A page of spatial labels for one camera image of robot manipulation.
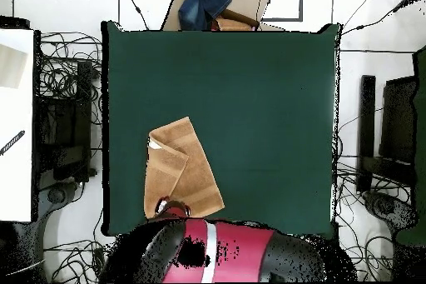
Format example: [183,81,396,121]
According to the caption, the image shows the white table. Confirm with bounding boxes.
[0,28,34,223]

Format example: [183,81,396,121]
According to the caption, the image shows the green fabric sheet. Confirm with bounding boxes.
[395,45,426,248]

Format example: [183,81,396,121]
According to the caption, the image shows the blue jeans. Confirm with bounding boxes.
[177,0,233,31]

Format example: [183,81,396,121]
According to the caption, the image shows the dark green table cloth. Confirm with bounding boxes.
[101,21,341,238]

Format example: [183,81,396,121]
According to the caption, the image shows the tan terry towel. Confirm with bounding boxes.
[143,116,225,220]

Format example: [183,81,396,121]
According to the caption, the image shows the black striped strap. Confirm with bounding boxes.
[0,129,26,157]

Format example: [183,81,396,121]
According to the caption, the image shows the black stand base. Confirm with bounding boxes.
[364,190,419,232]
[37,180,79,222]

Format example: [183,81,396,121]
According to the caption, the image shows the black cable tangle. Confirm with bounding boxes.
[332,233,394,282]
[42,238,114,283]
[37,32,102,125]

